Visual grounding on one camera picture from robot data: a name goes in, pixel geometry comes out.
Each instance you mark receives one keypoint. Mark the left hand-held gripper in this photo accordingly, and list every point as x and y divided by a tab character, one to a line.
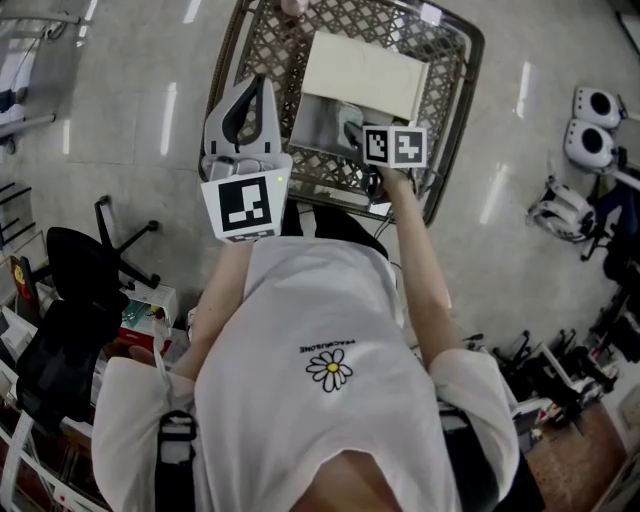
245	205

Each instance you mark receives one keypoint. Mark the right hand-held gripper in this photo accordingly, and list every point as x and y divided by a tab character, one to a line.
395	147

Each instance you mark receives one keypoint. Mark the pale green box of bandages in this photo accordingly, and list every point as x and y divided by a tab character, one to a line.
350	113

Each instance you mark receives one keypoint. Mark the white box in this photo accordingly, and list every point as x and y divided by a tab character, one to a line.
360	75

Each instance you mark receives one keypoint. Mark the person's right forearm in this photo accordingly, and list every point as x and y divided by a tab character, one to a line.
420	270

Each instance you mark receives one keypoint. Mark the person's left forearm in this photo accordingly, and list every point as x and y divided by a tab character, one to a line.
215	310

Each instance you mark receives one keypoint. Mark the brown wicker table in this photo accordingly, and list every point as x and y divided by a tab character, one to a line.
280	45

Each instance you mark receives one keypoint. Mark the black trousers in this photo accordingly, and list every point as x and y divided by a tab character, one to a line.
340	225

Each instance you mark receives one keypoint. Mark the white and black gripper device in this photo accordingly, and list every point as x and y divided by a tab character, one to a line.
562	205

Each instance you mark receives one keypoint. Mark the white and red carton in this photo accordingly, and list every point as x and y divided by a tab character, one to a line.
150	320

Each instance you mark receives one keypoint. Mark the white round device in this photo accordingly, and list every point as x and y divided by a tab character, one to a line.
600	105
590	142

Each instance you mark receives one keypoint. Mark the dark blue bag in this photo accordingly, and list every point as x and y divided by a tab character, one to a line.
622	235

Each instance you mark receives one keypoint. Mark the black office chair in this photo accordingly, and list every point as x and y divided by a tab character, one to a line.
70	350

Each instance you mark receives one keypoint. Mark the white flower print T-shirt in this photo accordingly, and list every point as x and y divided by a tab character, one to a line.
300	425

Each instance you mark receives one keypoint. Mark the pile of black equipment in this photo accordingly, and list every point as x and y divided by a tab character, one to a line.
560	365

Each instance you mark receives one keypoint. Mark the brown floor mat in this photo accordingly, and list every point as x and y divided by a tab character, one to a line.
575	460

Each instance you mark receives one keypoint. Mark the grey metal frame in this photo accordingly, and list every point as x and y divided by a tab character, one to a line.
30	20

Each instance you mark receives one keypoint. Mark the white shelf frame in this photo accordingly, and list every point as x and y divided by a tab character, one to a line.
20	440

